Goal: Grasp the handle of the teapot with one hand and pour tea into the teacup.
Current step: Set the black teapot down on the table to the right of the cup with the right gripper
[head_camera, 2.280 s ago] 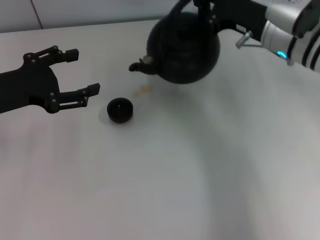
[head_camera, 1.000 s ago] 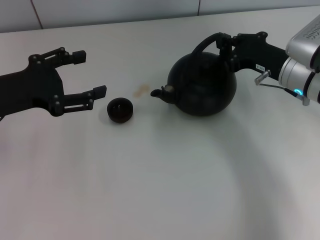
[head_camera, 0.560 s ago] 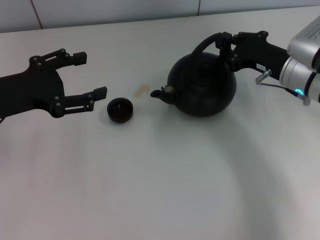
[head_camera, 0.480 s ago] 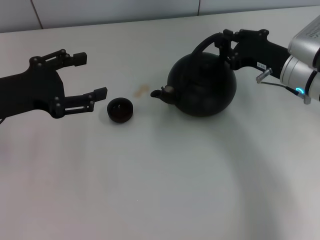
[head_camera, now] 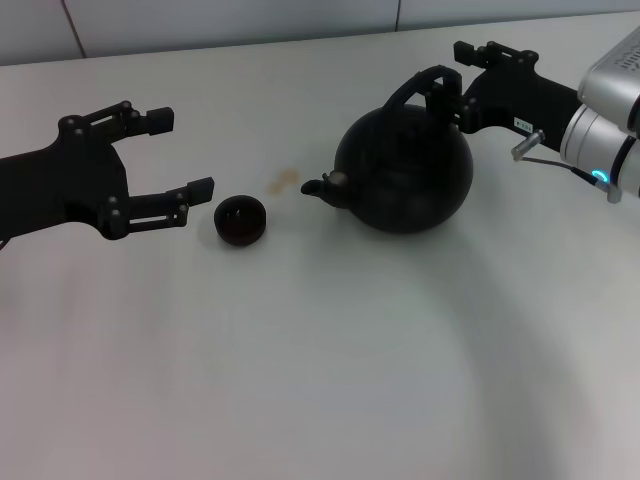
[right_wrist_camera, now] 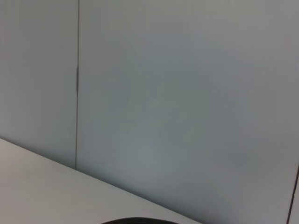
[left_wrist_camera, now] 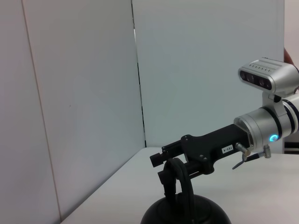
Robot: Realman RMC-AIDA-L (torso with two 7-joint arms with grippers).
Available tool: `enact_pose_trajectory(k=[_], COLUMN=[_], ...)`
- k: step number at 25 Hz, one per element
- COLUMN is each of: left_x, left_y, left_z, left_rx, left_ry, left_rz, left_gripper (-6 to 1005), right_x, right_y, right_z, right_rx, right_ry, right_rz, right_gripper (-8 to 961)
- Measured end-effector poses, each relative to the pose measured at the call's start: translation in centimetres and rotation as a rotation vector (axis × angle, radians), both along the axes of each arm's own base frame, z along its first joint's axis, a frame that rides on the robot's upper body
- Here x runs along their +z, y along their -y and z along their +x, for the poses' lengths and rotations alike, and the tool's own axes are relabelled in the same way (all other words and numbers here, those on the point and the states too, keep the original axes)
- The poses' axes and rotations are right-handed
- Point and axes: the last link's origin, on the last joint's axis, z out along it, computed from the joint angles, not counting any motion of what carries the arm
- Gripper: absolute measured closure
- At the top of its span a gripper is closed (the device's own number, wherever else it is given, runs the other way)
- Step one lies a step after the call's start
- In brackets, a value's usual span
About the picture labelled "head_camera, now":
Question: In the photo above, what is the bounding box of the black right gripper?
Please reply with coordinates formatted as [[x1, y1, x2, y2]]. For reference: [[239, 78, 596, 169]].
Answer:
[[424, 41, 581, 151]]

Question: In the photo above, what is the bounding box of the right gripper plug cable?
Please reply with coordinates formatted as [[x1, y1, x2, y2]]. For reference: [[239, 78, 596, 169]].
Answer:
[[510, 128, 609, 189]]

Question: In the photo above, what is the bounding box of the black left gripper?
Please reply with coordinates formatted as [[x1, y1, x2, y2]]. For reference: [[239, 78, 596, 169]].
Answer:
[[0, 100, 216, 242]]

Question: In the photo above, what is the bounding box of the black round teapot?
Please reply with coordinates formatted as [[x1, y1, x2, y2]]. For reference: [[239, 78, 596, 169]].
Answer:
[[299, 67, 475, 235]]

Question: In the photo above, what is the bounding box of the small black teacup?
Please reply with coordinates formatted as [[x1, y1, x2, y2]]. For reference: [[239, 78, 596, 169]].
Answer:
[[213, 195, 268, 247]]

